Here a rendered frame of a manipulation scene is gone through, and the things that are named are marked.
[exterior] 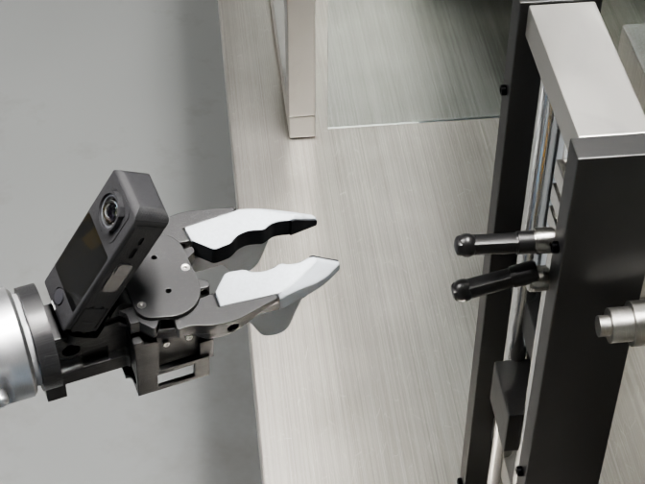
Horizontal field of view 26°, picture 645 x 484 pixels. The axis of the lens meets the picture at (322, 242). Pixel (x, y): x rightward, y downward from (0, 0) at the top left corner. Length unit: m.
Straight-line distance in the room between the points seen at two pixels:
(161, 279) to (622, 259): 0.31
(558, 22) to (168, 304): 0.31
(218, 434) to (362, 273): 1.06
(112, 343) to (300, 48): 0.63
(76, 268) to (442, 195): 0.68
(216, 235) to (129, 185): 0.11
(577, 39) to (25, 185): 2.23
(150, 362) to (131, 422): 1.53
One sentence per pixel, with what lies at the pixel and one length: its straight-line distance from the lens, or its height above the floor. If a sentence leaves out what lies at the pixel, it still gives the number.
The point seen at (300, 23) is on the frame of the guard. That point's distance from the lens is 1.48.
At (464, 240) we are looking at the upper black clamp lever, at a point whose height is 1.37.
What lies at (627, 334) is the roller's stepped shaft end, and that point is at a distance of 0.78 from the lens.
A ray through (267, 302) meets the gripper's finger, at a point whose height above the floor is 1.24.
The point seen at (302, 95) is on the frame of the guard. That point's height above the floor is 0.96.
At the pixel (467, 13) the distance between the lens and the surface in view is 1.52.
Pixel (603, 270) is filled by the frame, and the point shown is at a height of 1.36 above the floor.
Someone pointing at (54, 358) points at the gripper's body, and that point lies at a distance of 0.91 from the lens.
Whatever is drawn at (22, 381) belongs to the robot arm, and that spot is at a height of 1.22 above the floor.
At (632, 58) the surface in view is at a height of 1.16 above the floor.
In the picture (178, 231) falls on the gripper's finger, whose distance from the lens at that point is 0.96.
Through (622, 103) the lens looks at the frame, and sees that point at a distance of 0.77.
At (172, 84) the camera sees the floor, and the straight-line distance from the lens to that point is 3.17.
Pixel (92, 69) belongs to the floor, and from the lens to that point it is 3.24.
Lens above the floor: 1.90
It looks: 43 degrees down
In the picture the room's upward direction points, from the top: straight up
